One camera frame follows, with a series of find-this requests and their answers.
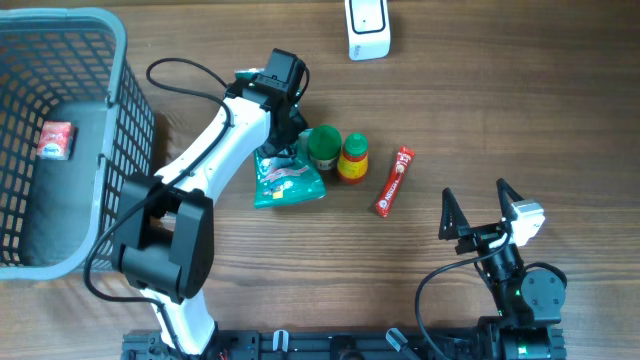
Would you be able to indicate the small red box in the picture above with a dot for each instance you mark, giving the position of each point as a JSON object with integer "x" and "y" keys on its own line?
{"x": 56, "y": 140}

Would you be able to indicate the green lid jar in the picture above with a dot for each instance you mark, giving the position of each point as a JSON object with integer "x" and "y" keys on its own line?
{"x": 324, "y": 146}

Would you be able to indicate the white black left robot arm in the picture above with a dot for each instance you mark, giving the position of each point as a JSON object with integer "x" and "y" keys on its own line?
{"x": 163, "y": 236}

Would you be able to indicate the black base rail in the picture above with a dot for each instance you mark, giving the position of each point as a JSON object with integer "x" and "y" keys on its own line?
{"x": 456, "y": 343}

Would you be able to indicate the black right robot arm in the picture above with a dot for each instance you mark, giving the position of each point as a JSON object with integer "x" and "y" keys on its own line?
{"x": 528, "y": 297}

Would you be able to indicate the red yellow sauce bottle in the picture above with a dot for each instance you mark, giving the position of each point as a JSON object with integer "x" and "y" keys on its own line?
{"x": 353, "y": 161}

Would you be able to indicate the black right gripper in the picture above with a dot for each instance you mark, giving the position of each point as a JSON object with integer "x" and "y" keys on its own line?
{"x": 447, "y": 230}

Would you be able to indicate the red stick packet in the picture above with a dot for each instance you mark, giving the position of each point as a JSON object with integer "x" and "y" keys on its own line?
{"x": 399, "y": 169}

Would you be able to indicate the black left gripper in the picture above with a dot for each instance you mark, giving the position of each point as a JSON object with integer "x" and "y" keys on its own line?
{"x": 299, "y": 126}

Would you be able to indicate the green snack bag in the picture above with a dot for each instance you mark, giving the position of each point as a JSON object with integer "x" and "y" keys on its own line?
{"x": 289, "y": 178}

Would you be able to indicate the grey plastic mesh basket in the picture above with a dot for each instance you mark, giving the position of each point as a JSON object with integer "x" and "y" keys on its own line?
{"x": 66, "y": 65}

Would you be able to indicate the white barcode scanner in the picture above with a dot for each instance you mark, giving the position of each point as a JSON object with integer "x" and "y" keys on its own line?
{"x": 368, "y": 29}

